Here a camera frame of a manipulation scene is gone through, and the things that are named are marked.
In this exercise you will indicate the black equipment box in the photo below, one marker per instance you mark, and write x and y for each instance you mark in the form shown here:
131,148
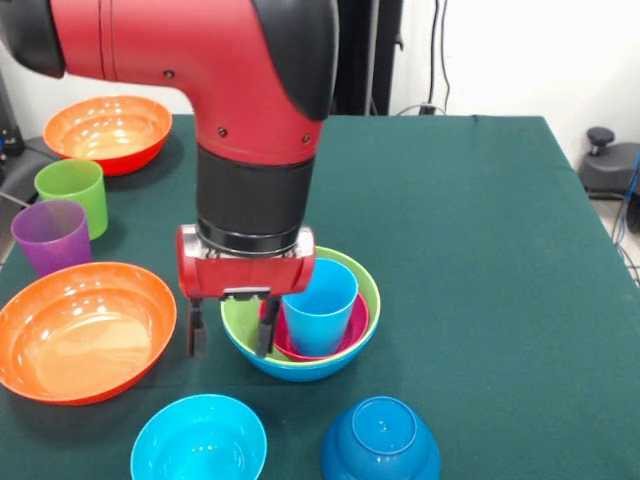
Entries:
7,125

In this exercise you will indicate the grey stand foot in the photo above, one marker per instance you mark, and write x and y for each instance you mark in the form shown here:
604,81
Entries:
20,170
615,165

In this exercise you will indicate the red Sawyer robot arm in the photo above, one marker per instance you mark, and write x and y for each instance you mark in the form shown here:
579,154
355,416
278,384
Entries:
200,75

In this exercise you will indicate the large orange bowl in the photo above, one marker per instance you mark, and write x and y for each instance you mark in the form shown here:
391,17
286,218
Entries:
107,132
85,340

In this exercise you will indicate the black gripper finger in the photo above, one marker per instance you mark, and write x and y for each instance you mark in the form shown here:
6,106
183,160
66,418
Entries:
196,330
267,327

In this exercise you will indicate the purple cup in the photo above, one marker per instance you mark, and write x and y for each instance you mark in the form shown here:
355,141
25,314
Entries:
50,240

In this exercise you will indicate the light blue cup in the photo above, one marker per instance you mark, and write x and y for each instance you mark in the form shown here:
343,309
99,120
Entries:
320,320

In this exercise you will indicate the small dark blue bowl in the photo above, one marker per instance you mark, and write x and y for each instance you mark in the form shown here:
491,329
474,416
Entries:
380,445

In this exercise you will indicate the large blue bowl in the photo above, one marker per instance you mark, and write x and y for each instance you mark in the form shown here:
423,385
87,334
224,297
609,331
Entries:
300,372

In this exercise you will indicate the small pink bowl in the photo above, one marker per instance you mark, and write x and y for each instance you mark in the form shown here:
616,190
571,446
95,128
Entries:
360,320

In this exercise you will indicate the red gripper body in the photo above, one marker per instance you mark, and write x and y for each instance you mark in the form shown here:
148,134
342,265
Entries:
245,275

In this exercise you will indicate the large green bowl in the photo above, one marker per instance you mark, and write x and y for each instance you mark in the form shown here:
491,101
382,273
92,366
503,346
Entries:
367,285

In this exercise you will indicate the green cup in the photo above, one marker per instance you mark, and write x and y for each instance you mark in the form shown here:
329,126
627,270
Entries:
85,200

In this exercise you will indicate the dark green table cloth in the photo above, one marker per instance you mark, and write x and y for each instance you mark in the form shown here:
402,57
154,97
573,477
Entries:
475,300

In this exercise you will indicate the small light blue bowl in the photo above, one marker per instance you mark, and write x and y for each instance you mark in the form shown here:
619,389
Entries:
200,445

